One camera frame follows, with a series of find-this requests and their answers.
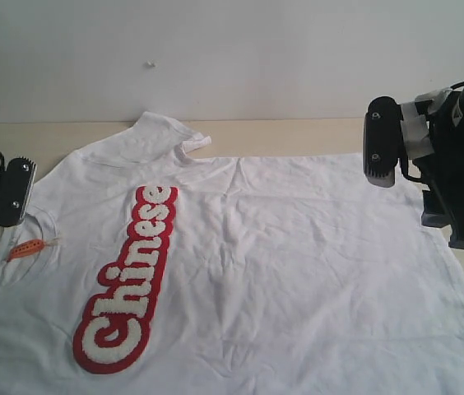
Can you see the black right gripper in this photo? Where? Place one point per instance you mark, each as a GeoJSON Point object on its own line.
{"type": "Point", "coordinates": [431, 127]}

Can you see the white t-shirt red Chinese patch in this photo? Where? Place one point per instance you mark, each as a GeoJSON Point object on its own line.
{"type": "Point", "coordinates": [256, 275]}

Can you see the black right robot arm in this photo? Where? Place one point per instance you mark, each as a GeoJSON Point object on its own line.
{"type": "Point", "coordinates": [424, 139]}

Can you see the orange size tag with string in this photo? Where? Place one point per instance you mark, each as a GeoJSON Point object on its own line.
{"type": "Point", "coordinates": [30, 247]}

